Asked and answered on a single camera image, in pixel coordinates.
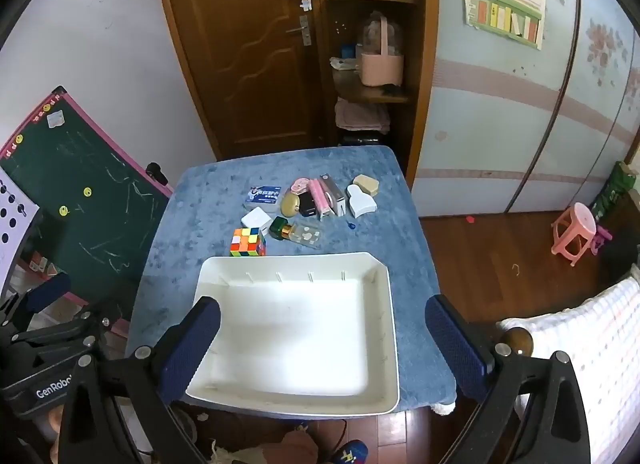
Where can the folded pink cloth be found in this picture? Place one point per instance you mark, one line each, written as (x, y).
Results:
(360, 116)

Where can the pink round packet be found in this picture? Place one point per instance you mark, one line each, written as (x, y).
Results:
(301, 184)

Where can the gold oval compact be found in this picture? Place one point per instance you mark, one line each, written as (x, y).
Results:
(289, 204)

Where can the blue plush table cloth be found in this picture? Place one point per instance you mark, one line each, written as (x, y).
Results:
(210, 204)

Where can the white bottle-shaped plastic block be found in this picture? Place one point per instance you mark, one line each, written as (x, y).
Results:
(360, 204)

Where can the blue patterned slipper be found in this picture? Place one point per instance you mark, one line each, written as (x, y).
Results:
(350, 454)

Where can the pink plastic stool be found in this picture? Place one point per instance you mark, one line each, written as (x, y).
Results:
(575, 234)

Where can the blue and white medicine box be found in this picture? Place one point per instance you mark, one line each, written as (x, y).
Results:
(262, 196)

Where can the floral wardrobe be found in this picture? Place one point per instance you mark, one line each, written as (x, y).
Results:
(500, 118)

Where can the white board black dots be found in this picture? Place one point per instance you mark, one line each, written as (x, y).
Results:
(12, 224)

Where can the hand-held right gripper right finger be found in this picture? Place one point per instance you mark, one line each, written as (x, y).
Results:
(455, 349)

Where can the green package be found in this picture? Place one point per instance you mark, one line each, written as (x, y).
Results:
(612, 191)

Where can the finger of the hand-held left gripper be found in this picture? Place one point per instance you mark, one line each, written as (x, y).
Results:
(75, 326)
(47, 291)

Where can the wooden bedpost knob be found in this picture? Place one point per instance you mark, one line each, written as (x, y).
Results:
(517, 341)

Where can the colourful puzzle cube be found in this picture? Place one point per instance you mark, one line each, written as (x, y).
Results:
(247, 242)

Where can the white plastic tray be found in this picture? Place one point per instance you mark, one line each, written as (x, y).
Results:
(290, 324)

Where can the white square box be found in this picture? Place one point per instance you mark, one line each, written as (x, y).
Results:
(256, 219)

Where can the beige wedge block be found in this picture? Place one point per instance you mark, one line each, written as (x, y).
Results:
(367, 183)

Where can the silver rectangular box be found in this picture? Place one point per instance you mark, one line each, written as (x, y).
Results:
(336, 199)

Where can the wooden corner shelf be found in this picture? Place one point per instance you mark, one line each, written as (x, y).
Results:
(420, 68)

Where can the small pink toy chair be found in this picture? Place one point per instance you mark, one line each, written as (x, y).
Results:
(601, 239)

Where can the white dotted bedding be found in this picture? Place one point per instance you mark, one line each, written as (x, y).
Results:
(600, 344)

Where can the pink basket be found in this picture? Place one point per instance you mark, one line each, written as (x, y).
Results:
(382, 71)

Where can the black clamp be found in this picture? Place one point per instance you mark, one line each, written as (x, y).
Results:
(156, 173)

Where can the brown wooden door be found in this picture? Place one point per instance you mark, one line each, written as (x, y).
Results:
(240, 68)

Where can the pink ribbed tube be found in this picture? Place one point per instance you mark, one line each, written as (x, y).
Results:
(317, 194)

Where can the green chalkboard pink frame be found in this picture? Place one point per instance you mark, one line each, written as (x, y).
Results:
(100, 204)

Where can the clear perfume bottle green cap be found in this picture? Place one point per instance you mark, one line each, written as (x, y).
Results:
(305, 235)

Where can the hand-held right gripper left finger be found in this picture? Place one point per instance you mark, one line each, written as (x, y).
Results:
(192, 344)

